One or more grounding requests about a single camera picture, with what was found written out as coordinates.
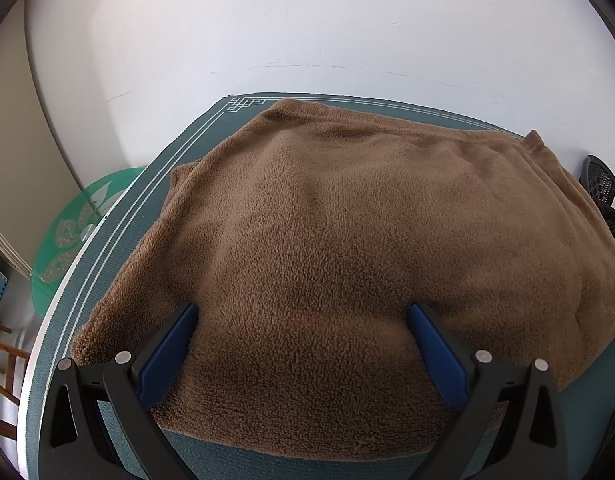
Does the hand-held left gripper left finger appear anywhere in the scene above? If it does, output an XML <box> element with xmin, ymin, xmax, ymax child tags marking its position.
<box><xmin>38</xmin><ymin>302</ymin><xmax>201</xmax><ymax>480</ymax></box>

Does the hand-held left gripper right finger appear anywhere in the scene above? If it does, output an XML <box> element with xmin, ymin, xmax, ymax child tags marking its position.
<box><xmin>407</xmin><ymin>302</ymin><xmax>571</xmax><ymax>480</ymax></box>

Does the brown fleece garment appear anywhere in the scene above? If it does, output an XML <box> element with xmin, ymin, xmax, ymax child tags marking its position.
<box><xmin>70</xmin><ymin>98</ymin><xmax>615</xmax><ymax>461</ymax></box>

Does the teal mat with white border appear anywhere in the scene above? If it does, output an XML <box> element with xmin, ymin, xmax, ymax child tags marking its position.
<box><xmin>20</xmin><ymin>92</ymin><xmax>615</xmax><ymax>480</ymax></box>

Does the green round glass table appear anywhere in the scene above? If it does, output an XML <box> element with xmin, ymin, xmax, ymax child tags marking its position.
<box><xmin>30</xmin><ymin>166</ymin><xmax>148</xmax><ymax>318</ymax></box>

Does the wooden chair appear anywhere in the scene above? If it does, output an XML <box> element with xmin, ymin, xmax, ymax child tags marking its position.
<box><xmin>0</xmin><ymin>317</ymin><xmax>31</xmax><ymax>436</ymax></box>

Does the black mesh chair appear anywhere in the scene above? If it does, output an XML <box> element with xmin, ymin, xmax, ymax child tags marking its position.
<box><xmin>580</xmin><ymin>155</ymin><xmax>615</xmax><ymax>251</ymax></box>

